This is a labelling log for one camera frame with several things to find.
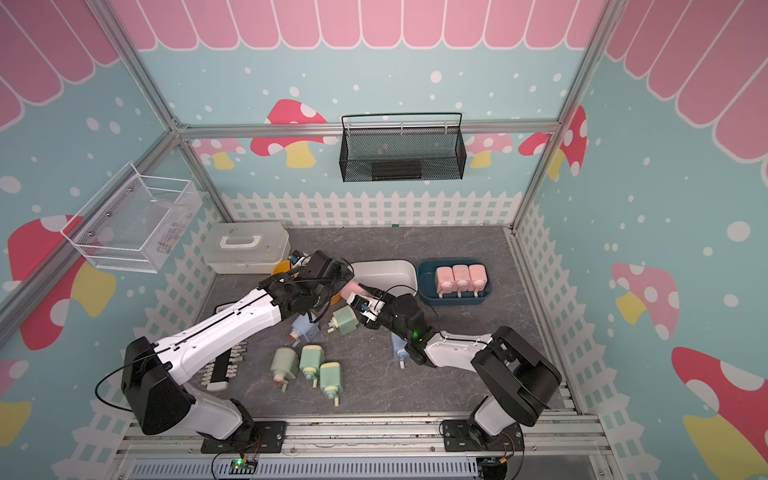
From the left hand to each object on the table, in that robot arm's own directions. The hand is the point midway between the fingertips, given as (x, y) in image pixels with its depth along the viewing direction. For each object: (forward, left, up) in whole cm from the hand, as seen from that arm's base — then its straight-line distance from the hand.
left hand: (341, 282), depth 81 cm
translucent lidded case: (+18, +35, -7) cm, 40 cm away
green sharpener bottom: (-22, +1, -12) cm, 25 cm away
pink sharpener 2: (+11, -37, -12) cm, 40 cm away
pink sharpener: (-2, -3, +1) cm, 4 cm away
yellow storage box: (+15, +24, -14) cm, 32 cm away
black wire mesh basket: (+38, -16, +15) cm, 44 cm away
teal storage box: (+13, -26, -19) cm, 35 cm away
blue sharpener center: (-13, -16, -13) cm, 25 cm away
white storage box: (+15, -15, -18) cm, 28 cm away
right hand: (-2, -5, -2) cm, 6 cm away
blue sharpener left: (-8, +11, -11) cm, 18 cm away
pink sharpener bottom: (+10, -31, -12) cm, 35 cm away
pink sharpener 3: (+11, -42, -12) cm, 45 cm away
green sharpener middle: (-16, +8, -13) cm, 22 cm away
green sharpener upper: (-5, 0, -12) cm, 13 cm away
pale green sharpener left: (-19, +15, -13) cm, 27 cm away
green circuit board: (-40, +22, -22) cm, 51 cm away
